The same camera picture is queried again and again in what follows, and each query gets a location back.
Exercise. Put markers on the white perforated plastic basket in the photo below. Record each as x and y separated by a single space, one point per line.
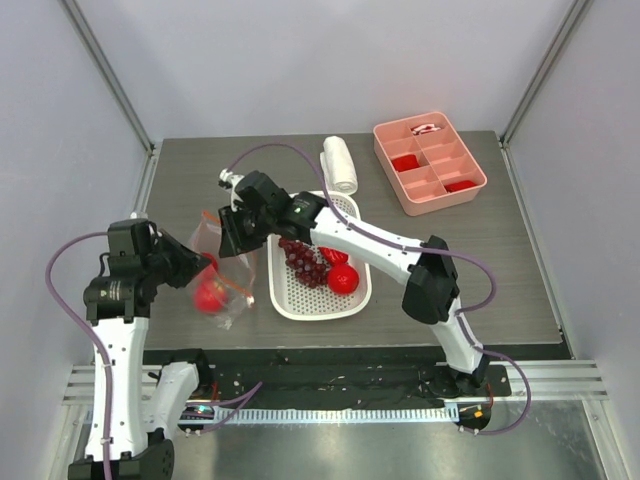
295 301

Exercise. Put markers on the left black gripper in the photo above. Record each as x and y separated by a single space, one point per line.
191 262

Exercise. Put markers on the white slotted cable duct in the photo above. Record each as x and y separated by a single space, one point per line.
446 414

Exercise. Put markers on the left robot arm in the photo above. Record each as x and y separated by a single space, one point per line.
130 437

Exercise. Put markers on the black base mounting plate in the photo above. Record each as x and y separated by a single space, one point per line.
358 378

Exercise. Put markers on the red fake apple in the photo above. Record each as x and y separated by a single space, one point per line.
343 279
210 296

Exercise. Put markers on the red white item in tray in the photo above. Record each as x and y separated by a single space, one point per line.
425 128

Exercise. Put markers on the pink compartment organizer tray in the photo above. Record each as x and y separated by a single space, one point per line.
444 158

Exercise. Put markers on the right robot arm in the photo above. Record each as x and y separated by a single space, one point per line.
425 269

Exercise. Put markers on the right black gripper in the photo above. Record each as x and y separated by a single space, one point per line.
235 229

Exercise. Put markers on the dark fake grape bunch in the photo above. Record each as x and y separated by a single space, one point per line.
307 267

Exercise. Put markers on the rolled white towel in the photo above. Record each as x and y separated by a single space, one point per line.
338 166

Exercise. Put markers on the red block tray front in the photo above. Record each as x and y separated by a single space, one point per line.
460 186

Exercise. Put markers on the clear zip top bag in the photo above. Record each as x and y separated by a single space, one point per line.
238 274

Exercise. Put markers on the red block in tray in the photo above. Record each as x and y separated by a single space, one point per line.
405 162

